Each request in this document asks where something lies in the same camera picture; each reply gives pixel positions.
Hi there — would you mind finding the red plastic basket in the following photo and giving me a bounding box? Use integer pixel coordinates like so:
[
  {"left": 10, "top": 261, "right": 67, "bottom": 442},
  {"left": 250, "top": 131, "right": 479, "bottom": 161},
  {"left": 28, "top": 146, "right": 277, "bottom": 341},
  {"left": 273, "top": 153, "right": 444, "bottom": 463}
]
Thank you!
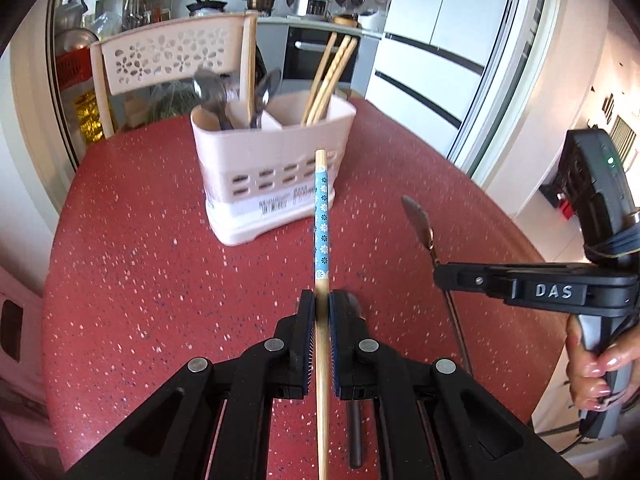
[{"left": 55, "top": 47, "right": 92, "bottom": 90}]

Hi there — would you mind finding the orange patterned wooden chopstick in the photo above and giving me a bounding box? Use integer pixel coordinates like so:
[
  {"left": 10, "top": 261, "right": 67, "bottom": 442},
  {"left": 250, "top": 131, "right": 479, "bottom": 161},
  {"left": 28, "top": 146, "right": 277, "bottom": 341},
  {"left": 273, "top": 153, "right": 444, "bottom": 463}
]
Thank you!
[{"left": 313, "top": 37, "right": 358, "bottom": 125}]

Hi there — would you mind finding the white plastic utensil holder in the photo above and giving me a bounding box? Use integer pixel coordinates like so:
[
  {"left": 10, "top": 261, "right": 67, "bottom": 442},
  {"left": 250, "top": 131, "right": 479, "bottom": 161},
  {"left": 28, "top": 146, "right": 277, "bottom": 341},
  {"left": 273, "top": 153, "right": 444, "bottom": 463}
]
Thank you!
[{"left": 190, "top": 91, "right": 357, "bottom": 246}]

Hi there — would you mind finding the black handled metal spoon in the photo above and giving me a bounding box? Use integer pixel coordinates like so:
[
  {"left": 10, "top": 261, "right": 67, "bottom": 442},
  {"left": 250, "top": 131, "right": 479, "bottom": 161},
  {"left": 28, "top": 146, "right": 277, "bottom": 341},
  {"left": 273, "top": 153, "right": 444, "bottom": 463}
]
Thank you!
[
  {"left": 346, "top": 401, "right": 363, "bottom": 469},
  {"left": 250, "top": 68, "right": 282, "bottom": 129},
  {"left": 193, "top": 68, "right": 233, "bottom": 130},
  {"left": 400, "top": 195, "right": 474, "bottom": 376}
]

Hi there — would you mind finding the silver rice cooker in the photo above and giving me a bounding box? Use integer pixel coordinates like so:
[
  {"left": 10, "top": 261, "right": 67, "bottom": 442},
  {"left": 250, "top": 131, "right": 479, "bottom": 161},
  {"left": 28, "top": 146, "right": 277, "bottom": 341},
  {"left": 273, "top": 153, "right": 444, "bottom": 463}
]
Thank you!
[{"left": 286, "top": 0, "right": 332, "bottom": 18}]

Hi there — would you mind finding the plain wooden chopstick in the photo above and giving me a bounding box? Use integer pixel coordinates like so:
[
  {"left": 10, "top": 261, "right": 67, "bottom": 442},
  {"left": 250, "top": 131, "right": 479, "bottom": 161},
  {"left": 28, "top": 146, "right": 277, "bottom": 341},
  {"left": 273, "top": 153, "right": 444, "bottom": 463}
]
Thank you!
[
  {"left": 300, "top": 32, "right": 337, "bottom": 125},
  {"left": 239, "top": 11, "right": 258, "bottom": 125},
  {"left": 306, "top": 35, "right": 350, "bottom": 126}
]

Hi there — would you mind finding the white perforated plastic chair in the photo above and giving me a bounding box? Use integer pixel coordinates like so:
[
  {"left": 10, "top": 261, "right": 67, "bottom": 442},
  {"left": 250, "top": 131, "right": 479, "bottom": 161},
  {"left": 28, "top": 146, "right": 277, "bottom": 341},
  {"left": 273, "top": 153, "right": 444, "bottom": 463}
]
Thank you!
[{"left": 89, "top": 13, "right": 260, "bottom": 140}]

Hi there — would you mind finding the white refrigerator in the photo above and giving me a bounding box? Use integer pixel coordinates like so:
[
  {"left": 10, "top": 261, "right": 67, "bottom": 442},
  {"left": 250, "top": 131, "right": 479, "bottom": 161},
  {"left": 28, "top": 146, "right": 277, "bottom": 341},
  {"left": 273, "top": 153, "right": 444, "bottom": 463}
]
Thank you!
[{"left": 366, "top": 0, "right": 510, "bottom": 156}]

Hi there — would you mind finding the built-in black oven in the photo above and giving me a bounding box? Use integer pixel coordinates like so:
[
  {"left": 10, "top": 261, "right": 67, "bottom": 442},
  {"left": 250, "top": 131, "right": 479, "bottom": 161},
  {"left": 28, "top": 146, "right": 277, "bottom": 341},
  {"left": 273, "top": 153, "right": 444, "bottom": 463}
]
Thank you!
[{"left": 282, "top": 26, "right": 360, "bottom": 86}]

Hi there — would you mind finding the blue patterned wooden chopstick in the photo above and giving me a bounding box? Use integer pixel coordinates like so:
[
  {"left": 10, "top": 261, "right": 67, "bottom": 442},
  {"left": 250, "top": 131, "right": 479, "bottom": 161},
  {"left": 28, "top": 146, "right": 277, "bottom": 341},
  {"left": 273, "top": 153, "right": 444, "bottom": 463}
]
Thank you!
[{"left": 314, "top": 150, "right": 331, "bottom": 480}]

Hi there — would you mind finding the steel cooking pot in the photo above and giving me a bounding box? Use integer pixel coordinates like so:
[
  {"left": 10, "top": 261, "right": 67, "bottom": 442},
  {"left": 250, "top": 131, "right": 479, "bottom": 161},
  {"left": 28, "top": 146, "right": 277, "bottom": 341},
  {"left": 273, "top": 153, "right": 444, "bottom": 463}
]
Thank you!
[{"left": 243, "top": 0, "right": 278, "bottom": 14}]

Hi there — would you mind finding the gold foil package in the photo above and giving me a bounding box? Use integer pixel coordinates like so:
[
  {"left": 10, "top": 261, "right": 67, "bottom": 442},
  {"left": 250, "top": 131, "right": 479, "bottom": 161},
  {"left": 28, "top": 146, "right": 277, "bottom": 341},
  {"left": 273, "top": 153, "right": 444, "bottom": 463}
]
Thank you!
[{"left": 74, "top": 90, "right": 104, "bottom": 145}]

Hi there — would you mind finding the pink plastic stool stack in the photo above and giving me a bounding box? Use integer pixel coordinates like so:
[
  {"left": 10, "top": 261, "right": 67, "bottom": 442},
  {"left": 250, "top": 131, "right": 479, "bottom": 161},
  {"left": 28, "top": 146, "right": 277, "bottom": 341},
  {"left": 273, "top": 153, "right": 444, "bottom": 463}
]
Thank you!
[{"left": 0, "top": 266, "right": 47, "bottom": 411}]

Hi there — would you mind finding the steel wok lid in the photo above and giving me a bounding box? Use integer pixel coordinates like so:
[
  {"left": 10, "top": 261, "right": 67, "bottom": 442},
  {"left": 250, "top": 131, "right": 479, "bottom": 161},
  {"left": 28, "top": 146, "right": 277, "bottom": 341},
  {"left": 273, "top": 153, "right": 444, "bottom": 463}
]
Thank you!
[{"left": 54, "top": 27, "right": 99, "bottom": 56}]

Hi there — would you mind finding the person's right hand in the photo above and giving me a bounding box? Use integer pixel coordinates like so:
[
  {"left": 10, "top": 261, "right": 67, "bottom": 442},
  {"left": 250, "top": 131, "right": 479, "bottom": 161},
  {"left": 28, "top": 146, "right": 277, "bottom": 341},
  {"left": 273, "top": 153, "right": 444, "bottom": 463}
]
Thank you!
[{"left": 565, "top": 315, "right": 640, "bottom": 412}]

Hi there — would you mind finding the black wok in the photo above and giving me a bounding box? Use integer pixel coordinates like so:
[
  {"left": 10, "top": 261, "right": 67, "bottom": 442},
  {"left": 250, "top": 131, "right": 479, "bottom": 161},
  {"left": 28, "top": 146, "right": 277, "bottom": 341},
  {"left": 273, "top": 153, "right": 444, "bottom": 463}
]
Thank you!
[{"left": 186, "top": 0, "right": 227, "bottom": 16}]

